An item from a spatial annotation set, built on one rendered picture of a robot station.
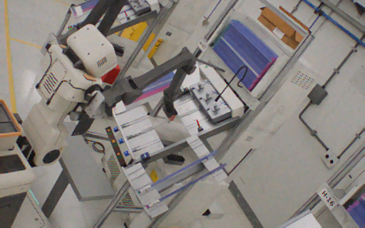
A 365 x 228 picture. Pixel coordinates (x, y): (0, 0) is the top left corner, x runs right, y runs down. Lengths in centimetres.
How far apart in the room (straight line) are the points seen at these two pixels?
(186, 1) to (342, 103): 176
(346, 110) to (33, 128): 274
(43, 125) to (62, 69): 33
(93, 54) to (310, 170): 262
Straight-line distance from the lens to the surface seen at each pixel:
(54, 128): 180
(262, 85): 225
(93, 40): 164
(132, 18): 337
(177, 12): 350
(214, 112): 234
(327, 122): 367
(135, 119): 247
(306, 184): 370
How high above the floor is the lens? 194
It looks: 22 degrees down
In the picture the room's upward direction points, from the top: 36 degrees clockwise
